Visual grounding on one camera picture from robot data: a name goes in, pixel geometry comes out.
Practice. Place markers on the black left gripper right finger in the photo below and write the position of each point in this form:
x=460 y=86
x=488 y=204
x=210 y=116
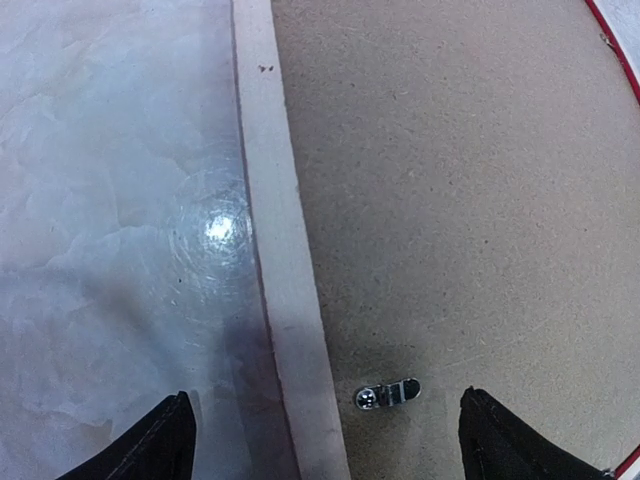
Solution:
x=496 y=444

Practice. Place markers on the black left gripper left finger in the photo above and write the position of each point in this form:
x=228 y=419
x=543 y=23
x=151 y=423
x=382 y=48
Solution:
x=161 y=445

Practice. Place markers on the red wooden picture frame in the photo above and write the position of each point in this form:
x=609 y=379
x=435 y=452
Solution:
x=280 y=225

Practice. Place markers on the brown backing board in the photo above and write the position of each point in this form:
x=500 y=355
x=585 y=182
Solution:
x=460 y=225

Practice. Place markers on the silver turn clip left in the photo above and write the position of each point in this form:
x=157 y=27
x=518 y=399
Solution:
x=387 y=395

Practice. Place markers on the silver turn clip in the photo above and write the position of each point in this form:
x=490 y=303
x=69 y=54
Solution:
x=607 y=40
x=387 y=395

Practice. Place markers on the silver turn clip right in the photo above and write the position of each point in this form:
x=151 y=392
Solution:
x=607 y=40

